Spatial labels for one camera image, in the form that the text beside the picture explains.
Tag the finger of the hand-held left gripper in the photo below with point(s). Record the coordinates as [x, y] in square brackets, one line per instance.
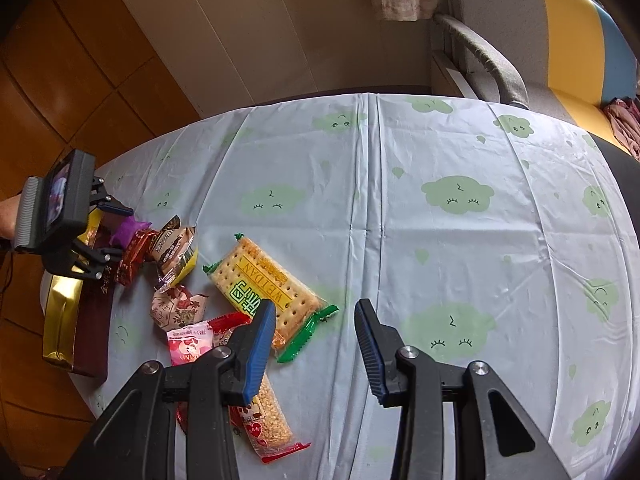
[112, 204]
[97, 260]

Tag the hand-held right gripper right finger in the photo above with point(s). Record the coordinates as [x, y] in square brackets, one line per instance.
[369, 355]

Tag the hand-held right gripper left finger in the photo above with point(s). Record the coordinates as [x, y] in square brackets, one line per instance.
[257, 350]

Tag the purple candy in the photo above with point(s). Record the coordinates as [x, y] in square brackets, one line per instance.
[127, 232]

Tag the red brown snack packet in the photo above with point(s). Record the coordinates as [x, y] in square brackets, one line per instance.
[137, 252]

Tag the maroon gift box gold lining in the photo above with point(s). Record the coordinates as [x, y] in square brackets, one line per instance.
[92, 320]

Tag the pink heart snack packet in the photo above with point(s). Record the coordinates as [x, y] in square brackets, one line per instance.
[190, 345]

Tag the sesame bar packet red ends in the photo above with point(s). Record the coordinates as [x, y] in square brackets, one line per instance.
[272, 420]

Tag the rose print pastry packet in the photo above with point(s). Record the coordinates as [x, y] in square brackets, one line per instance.
[175, 307]

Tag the person's left forearm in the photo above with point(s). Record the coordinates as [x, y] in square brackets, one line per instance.
[7, 217]

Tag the brown silver cake packet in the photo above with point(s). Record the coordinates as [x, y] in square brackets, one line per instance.
[172, 247]

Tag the green ended cracker packet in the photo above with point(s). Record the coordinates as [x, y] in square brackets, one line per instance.
[260, 275]

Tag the cloud print tablecloth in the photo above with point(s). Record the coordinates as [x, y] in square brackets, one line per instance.
[425, 260]

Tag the pink crumpled cloth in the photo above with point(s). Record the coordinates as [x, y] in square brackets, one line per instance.
[625, 125]

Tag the striped sofa chair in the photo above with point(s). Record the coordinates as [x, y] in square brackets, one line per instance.
[505, 20]

